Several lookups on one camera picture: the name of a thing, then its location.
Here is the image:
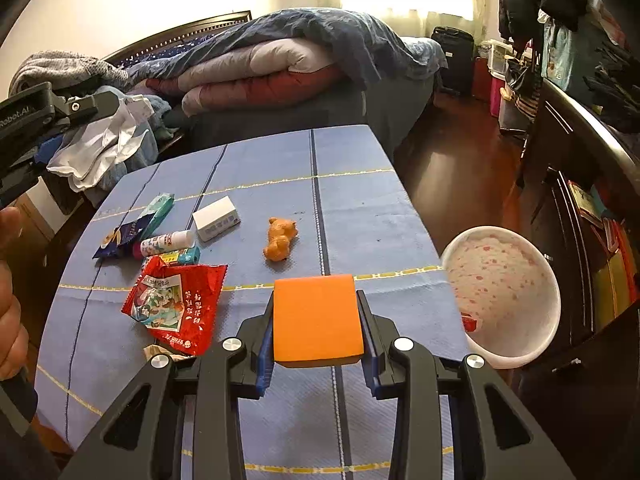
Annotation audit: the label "red snack wrapper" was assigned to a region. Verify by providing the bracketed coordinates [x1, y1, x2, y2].
[122, 256, 228, 356]

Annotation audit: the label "dark blue snack wrapper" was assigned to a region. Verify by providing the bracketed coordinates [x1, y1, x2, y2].
[93, 214, 153, 259]

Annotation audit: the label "white pink glue stick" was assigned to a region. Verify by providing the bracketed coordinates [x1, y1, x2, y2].
[132, 231, 194, 259]

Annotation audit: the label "small white cardboard box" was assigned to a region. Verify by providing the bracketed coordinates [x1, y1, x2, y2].
[192, 196, 240, 242]

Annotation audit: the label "orange sticky note pad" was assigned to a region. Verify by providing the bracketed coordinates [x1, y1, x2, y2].
[272, 274, 364, 368]

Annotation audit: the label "orange toy bear figurine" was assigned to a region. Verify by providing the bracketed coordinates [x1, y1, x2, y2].
[262, 217, 298, 262]

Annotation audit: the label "white pink-speckled trash bin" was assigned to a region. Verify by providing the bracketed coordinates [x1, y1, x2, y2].
[442, 226, 562, 370]

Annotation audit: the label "person's left hand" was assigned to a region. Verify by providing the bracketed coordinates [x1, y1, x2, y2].
[0, 207, 28, 380]

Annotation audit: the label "pile of clothes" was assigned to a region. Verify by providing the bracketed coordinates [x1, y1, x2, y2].
[9, 51, 176, 202]

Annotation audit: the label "small beige paper scrap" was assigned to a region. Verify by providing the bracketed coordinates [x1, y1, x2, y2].
[143, 344, 192, 362]

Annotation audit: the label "dark wooden cabinet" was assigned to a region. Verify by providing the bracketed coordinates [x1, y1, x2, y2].
[516, 77, 640, 386]

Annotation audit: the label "blue checked table cloth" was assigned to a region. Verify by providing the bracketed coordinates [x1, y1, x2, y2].
[35, 126, 468, 479]

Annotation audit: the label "teal colourful candy pack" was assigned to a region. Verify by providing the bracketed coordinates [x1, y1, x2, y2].
[160, 247, 201, 266]

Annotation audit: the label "dark wooden headboard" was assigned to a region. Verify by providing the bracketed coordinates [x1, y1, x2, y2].
[103, 10, 252, 65]

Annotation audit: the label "books on shelf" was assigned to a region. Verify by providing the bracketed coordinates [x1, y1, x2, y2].
[567, 180, 639, 332]

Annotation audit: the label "folded pink red quilt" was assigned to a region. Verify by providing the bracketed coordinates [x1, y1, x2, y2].
[143, 38, 345, 117]

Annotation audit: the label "blue patterned duvet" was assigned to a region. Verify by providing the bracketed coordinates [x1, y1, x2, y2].
[116, 8, 448, 90]

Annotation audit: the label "grey bed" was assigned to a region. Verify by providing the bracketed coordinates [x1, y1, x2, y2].
[191, 71, 439, 155]

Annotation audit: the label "black suitcase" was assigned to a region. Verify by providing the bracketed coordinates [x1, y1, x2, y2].
[431, 26, 475, 96]

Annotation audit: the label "hanging dark clothes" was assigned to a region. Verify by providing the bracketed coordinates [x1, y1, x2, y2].
[499, 0, 639, 134]

